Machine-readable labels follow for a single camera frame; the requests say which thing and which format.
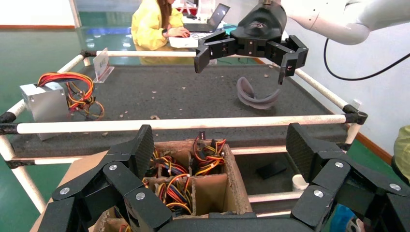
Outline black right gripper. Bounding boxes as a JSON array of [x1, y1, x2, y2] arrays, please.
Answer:
[[194, 1, 310, 86]]

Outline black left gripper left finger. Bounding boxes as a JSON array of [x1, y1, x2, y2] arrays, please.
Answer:
[[38, 124, 174, 232]]

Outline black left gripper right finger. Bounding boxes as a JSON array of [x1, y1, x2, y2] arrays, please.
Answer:
[[285, 123, 410, 231]]

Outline brown cardboard divider box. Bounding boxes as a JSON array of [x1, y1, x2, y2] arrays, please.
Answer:
[[30, 139, 254, 232]]

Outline blue plastic object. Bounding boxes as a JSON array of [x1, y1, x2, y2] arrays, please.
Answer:
[[330, 204, 364, 232]]

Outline dark open laptop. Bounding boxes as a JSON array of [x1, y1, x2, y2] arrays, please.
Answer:
[[184, 3, 231, 34]]

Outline flat black object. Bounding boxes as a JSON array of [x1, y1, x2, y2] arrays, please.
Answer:
[[256, 159, 288, 180]]

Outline white paper sheets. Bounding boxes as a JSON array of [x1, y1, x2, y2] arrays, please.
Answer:
[[169, 34, 200, 49]]

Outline person in yellow-green clothing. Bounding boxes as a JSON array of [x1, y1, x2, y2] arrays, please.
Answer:
[[391, 125, 410, 187]]

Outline person in yellow jacket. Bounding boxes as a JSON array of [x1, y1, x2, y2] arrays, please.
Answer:
[[131, 0, 192, 52]]

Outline clear acrylic sign holder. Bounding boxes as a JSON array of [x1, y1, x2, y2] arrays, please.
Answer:
[[92, 47, 115, 84]]

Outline grey rubber strap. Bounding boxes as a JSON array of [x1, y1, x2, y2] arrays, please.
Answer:
[[236, 76, 281, 111]]

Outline white pipe frame cart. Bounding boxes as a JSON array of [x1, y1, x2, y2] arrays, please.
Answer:
[[0, 49, 369, 218]]

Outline thin black cable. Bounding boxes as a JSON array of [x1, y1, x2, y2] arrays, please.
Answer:
[[323, 38, 410, 82]]

